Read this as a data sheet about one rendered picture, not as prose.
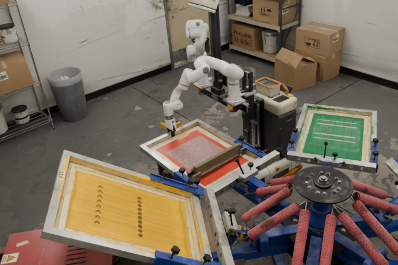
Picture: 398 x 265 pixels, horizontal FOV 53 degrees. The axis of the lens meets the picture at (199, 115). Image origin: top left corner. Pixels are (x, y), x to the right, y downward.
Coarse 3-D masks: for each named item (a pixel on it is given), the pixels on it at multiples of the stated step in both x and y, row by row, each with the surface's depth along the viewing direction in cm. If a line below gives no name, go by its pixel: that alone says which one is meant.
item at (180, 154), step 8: (168, 144) 312; (176, 144) 311; (184, 144) 310; (160, 152) 303; (168, 152) 303; (176, 152) 302; (184, 152) 301; (192, 152) 300; (176, 160) 292; (184, 160) 292; (192, 160) 291; (200, 160) 290; (192, 168) 283; (216, 168) 281; (208, 176) 273; (216, 176) 273; (208, 184) 266
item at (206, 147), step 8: (192, 136) 320; (200, 136) 319; (192, 144) 309; (200, 144) 308; (208, 144) 307; (216, 144) 307; (200, 152) 299; (208, 152) 298; (216, 152) 298; (232, 160) 287; (240, 160) 286; (248, 160) 286; (224, 168) 280; (232, 168) 279
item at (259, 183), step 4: (248, 180) 253; (252, 180) 252; (256, 180) 252; (260, 180) 252; (252, 184) 251; (256, 184) 249; (260, 184) 249; (264, 184) 249; (252, 188) 252; (256, 188) 249
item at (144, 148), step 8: (200, 120) 334; (176, 128) 325; (184, 128) 326; (208, 128) 322; (160, 136) 317; (168, 136) 318; (224, 136) 310; (144, 144) 308; (152, 144) 310; (232, 144) 304; (144, 152) 304; (152, 152) 298; (248, 152) 291; (160, 160) 288; (256, 160) 279; (168, 168) 279; (216, 184) 260
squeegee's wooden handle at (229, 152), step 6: (234, 144) 286; (228, 150) 281; (234, 150) 284; (216, 156) 275; (222, 156) 278; (228, 156) 283; (204, 162) 270; (210, 162) 273; (216, 162) 277; (198, 168) 267; (204, 168) 271
